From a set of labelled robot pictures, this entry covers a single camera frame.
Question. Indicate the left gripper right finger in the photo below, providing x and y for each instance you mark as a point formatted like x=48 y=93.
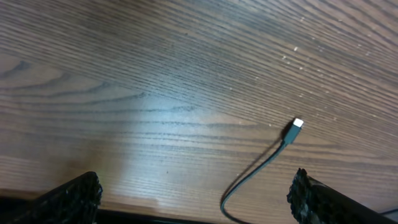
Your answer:
x=313 y=202

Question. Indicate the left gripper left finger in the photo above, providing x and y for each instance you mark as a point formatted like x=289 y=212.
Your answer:
x=74 y=202

